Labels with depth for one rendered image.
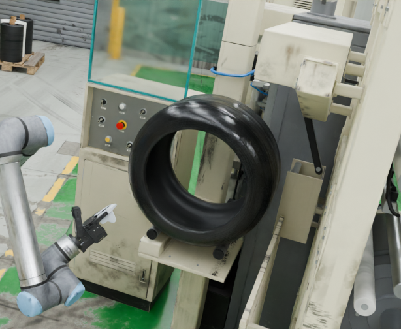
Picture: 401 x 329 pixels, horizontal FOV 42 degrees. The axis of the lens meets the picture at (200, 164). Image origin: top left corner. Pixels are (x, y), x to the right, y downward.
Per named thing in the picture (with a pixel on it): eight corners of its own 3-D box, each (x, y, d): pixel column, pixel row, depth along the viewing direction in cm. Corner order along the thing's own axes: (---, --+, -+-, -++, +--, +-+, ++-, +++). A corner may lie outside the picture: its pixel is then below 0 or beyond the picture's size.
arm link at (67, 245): (54, 239, 197) (58, 244, 188) (64, 231, 198) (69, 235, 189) (68, 256, 199) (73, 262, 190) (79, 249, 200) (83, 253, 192)
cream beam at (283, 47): (280, 58, 208) (288, 21, 203) (343, 71, 203) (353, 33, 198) (250, 79, 153) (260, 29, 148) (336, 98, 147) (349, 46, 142)
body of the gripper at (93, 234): (104, 230, 203) (80, 250, 200) (91, 213, 201) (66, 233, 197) (109, 234, 196) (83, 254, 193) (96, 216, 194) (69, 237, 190)
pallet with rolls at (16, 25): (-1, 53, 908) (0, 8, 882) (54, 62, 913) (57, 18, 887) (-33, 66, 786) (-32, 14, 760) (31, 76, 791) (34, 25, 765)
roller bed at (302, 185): (279, 217, 243) (293, 158, 233) (309, 225, 240) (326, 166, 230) (272, 234, 225) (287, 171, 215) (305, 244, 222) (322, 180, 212)
